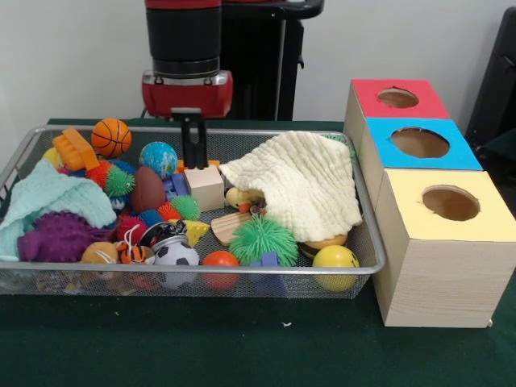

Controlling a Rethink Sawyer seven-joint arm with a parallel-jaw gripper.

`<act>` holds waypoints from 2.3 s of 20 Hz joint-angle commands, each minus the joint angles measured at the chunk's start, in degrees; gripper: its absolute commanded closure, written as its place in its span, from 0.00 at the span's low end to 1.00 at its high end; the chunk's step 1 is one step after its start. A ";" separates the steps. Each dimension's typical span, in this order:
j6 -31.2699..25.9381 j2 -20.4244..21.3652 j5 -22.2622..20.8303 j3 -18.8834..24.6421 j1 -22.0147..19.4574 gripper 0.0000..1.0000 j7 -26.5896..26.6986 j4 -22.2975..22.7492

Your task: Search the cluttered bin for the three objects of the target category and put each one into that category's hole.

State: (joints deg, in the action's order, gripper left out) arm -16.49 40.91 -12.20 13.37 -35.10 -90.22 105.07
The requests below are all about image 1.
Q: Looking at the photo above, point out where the dark green table cloth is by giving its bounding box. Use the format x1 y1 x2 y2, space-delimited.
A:
0 118 516 387
475 127 516 194

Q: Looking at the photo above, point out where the black stand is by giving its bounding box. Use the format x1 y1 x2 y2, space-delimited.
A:
465 6 516 140

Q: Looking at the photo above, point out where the brown toy football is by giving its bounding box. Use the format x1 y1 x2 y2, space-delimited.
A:
129 165 167 214

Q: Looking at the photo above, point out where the plain orange ball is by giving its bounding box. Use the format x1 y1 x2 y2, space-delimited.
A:
201 251 240 292

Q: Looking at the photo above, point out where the wooden box with three holes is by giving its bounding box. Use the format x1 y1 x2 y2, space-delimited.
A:
343 78 516 328

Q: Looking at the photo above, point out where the orange toy basketball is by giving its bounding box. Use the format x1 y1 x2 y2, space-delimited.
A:
91 118 133 159

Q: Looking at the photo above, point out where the blue globe ball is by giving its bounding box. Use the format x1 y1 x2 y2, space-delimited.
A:
139 141 178 178

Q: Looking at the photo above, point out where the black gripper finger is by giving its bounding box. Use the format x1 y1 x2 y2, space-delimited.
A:
195 112 209 170
181 116 195 170

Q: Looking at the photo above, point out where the purple bumpy soft toy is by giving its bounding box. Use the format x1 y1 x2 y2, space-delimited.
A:
16 211 116 263

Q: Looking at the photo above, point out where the plain wooden cube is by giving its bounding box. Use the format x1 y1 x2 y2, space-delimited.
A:
184 164 226 213

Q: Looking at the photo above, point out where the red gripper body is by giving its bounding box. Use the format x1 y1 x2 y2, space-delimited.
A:
141 78 234 119

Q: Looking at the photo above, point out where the yellow smiley ball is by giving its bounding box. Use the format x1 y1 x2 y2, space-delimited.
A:
312 244 360 292

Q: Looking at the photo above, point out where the mint knitted cloth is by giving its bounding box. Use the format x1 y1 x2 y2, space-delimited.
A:
0 159 118 262

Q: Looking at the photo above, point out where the small green spiky ball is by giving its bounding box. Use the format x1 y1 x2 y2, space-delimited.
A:
171 195 202 222

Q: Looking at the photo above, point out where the cream knitted cloth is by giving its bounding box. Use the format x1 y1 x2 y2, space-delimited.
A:
218 131 363 241

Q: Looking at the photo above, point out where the toy soccer ball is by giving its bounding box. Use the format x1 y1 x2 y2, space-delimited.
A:
154 243 201 289

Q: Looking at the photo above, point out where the silver mesh bin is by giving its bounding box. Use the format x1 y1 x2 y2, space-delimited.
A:
0 124 387 300

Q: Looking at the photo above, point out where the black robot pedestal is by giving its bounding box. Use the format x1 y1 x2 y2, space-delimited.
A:
155 0 326 121

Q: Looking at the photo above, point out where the large orange toy brick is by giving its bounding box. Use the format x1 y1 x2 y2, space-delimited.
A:
52 127 100 171

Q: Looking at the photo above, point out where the green stringy puffer ball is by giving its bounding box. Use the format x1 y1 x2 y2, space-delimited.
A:
228 216 299 268

